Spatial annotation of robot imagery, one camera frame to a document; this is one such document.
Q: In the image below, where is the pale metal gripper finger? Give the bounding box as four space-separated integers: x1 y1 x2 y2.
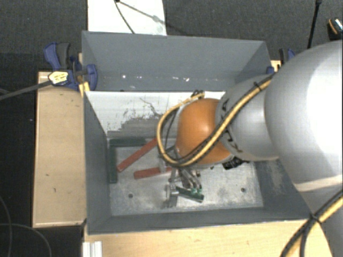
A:
169 186 180 208
161 183 173 209

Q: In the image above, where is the red-brown flat block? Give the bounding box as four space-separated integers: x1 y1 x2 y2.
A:
116 137 159 172
133 166 173 180

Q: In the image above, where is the pale wood flat board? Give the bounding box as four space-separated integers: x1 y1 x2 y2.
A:
32 71 88 229

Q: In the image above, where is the grey metal bin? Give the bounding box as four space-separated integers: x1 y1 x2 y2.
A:
80 30 312 235

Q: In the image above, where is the black cylinder on white bracket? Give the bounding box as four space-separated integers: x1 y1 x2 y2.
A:
221 156 244 171

